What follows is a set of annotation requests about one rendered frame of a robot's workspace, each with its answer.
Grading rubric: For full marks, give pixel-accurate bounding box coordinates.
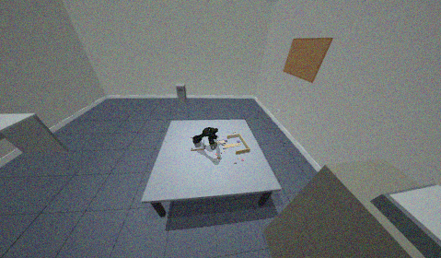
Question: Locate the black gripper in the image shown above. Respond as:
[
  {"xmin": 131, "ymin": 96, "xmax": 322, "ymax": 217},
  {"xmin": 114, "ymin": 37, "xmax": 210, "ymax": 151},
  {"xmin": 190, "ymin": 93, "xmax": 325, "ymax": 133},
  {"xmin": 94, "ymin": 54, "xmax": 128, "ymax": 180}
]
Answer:
[{"xmin": 207, "ymin": 135, "xmax": 215, "ymax": 145}]

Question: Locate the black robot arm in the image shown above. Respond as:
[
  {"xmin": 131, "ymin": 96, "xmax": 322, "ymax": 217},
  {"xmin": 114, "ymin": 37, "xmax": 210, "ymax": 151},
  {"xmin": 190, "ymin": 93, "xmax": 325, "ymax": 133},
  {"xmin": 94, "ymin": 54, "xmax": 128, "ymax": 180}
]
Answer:
[{"xmin": 192, "ymin": 127, "xmax": 218, "ymax": 144}]

